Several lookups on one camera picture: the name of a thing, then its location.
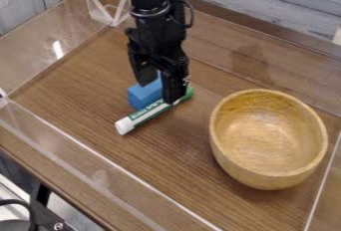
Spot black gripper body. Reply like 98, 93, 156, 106
126, 7, 190, 72

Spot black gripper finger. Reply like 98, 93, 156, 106
162, 69, 189, 104
130, 52, 158, 87

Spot blue block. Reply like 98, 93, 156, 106
129, 78, 164, 111

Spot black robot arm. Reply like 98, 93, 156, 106
126, 0, 193, 105

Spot brown wooden bowl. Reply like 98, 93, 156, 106
209, 89, 329, 190

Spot clear acrylic tray walls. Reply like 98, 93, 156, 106
0, 0, 341, 231

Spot green white marker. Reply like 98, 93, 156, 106
116, 87, 194, 135

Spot black table leg bracket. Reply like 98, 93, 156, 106
30, 183, 77, 231

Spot black cable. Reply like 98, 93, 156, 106
0, 200, 50, 231

